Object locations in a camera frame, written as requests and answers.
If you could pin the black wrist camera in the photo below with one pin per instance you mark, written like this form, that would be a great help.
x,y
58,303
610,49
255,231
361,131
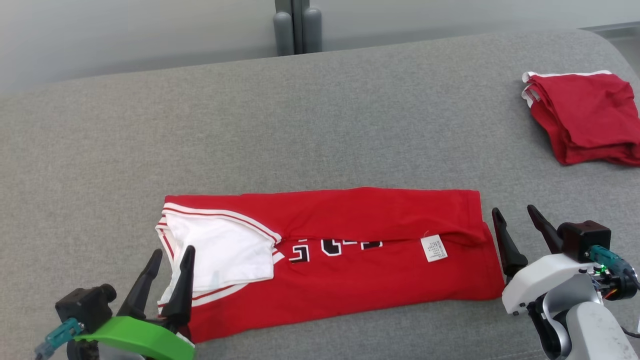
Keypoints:
x,y
85,307
585,240

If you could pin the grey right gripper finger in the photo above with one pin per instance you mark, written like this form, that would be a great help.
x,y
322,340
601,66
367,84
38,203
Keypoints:
x,y
547,232
509,250

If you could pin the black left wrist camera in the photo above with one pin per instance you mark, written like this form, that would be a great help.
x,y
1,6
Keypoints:
x,y
85,307

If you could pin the red white basketball jersey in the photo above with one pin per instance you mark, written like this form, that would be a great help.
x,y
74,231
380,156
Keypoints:
x,y
360,285

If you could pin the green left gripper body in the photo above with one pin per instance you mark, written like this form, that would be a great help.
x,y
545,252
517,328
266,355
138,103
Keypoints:
x,y
140,337

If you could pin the grey metal wall post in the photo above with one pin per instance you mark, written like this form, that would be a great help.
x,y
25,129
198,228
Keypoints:
x,y
298,25

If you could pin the red shorts white stripe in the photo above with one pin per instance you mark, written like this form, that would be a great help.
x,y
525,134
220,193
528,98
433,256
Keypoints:
x,y
585,115

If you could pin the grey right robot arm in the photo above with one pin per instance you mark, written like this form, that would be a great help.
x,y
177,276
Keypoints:
x,y
595,330

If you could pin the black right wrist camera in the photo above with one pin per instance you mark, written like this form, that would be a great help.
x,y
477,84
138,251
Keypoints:
x,y
585,240

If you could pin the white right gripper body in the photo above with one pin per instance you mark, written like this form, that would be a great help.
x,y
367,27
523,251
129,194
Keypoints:
x,y
545,280

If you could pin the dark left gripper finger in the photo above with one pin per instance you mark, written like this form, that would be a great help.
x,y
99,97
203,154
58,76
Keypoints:
x,y
141,287
180,290

